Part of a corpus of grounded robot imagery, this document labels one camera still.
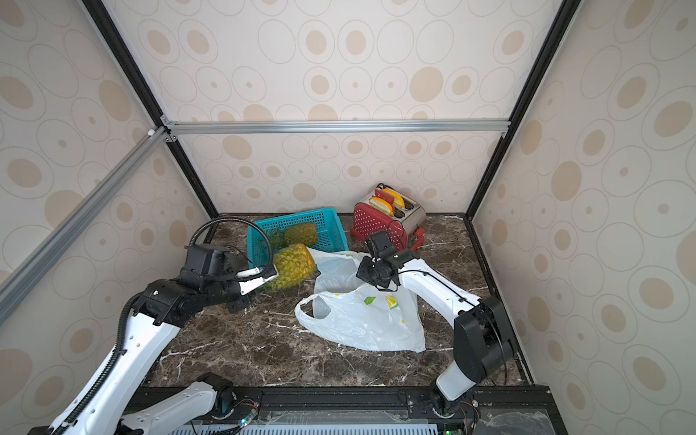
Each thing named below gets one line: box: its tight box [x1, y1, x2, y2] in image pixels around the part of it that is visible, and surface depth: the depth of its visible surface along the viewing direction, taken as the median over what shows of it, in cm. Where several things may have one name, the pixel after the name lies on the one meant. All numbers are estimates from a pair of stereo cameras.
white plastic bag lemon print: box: [294, 247, 427, 353], surface depth 81 cm
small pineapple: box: [270, 222, 319, 249], surface depth 105 cm
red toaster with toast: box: [350, 183, 427, 252], surface depth 99 cm
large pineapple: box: [262, 243, 317, 292], surface depth 66 cm
